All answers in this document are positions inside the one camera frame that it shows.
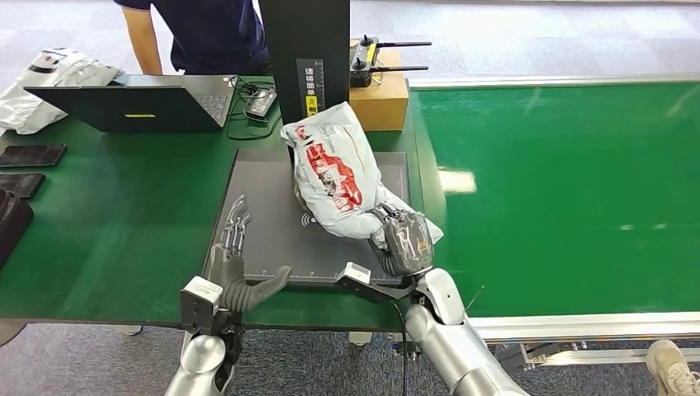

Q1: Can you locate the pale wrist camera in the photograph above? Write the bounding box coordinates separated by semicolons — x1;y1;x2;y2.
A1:
334;262;418;305
180;276;225;336

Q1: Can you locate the black laptop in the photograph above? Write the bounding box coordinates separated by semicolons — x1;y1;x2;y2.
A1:
24;73;239;134

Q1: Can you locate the aluminium conveyor frame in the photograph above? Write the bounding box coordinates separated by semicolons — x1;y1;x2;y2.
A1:
382;73;700;375

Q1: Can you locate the black remote controller with antennas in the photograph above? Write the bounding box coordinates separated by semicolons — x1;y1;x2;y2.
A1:
349;35;433;88

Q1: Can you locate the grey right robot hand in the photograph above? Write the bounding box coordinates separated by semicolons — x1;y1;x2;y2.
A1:
367;203;436;278

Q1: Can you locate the green conveyor belt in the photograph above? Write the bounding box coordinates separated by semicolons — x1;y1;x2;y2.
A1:
409;82;700;319

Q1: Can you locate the person's pale shoe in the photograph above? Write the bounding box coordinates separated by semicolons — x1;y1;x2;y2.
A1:
646;339;700;396

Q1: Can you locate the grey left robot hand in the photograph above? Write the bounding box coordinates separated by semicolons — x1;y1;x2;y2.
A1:
206;194;294;314

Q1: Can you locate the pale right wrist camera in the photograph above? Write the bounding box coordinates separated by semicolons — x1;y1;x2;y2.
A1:
334;262;418;305

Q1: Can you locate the black scanning machine with column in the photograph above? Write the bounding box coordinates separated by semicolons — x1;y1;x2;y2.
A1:
201;0;412;289

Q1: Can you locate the white crumpled poly mailer bag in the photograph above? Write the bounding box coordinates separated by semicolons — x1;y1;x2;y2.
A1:
0;48;125;136

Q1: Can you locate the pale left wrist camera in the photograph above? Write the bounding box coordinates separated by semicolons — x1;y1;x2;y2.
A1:
180;276;225;336

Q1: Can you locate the grey red-printed poly mailer package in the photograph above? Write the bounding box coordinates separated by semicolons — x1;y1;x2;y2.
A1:
280;101;445;245

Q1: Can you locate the black cable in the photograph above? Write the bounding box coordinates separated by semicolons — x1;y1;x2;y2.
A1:
225;76;283;142

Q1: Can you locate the brown cardboard box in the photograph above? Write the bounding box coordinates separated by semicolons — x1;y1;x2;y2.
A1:
349;49;410;132

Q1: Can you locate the black flat rectangular pad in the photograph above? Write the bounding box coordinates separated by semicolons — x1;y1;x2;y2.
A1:
0;144;67;168
0;173;46;200

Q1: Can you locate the black power adapter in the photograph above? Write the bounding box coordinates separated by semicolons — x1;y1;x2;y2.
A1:
244;87;278;122

